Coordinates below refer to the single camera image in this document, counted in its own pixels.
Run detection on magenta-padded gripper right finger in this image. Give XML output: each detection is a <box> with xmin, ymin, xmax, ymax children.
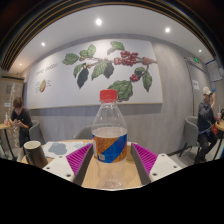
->
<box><xmin>130</xmin><ymin>142</ymin><xmax>183</xmax><ymax>186</ymax></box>

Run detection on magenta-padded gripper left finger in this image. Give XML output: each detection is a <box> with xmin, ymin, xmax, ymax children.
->
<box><xmin>42</xmin><ymin>142</ymin><xmax>95</xmax><ymax>187</ymax></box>

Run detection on clear red-capped drink bottle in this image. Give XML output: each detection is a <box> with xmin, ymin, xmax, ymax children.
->
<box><xmin>91</xmin><ymin>89</ymin><xmax>129</xmax><ymax>190</ymax></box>

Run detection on white laptop with grey sticker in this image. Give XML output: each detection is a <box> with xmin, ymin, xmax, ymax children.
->
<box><xmin>42</xmin><ymin>140</ymin><xmax>86</xmax><ymax>160</ymax></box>

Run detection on dark brown mug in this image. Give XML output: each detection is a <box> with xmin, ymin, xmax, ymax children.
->
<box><xmin>23</xmin><ymin>140</ymin><xmax>49</xmax><ymax>169</ymax></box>

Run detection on person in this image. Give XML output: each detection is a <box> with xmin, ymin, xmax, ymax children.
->
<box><xmin>194</xmin><ymin>86</ymin><xmax>218</xmax><ymax>164</ymax></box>
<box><xmin>9</xmin><ymin>96</ymin><xmax>34</xmax><ymax>163</ymax></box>

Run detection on small round wooden table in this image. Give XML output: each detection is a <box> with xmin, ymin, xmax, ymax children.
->
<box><xmin>0</xmin><ymin>122</ymin><xmax>18</xmax><ymax>161</ymax></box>

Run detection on white paper door notice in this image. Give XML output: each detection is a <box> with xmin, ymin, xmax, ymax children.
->
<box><xmin>192</xmin><ymin>79</ymin><xmax>201</xmax><ymax>91</ymax></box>

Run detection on round ceiling lights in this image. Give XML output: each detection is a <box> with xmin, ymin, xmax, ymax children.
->
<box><xmin>39</xmin><ymin>18</ymin><xmax>204</xmax><ymax>54</ymax></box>

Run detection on coffee plant wall mural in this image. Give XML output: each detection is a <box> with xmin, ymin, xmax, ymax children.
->
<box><xmin>25</xmin><ymin>38</ymin><xmax>164</xmax><ymax>110</ymax></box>

